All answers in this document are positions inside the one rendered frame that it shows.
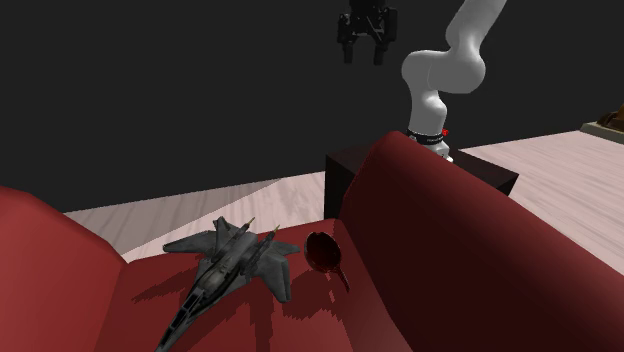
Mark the grey toy jet fighter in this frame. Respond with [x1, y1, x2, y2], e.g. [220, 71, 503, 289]
[154, 215, 302, 352]

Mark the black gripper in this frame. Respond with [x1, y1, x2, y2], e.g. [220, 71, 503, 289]
[337, 0, 399, 67]

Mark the red sofa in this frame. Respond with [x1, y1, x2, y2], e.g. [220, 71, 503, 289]
[0, 130, 624, 352]

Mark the dark robot stand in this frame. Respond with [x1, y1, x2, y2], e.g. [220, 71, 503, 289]
[323, 143, 519, 222]

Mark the pale low table with brown object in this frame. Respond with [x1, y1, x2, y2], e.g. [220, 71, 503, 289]
[579, 103, 624, 145]

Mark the dark red ladle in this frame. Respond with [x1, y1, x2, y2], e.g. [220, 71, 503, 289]
[303, 231, 351, 294]

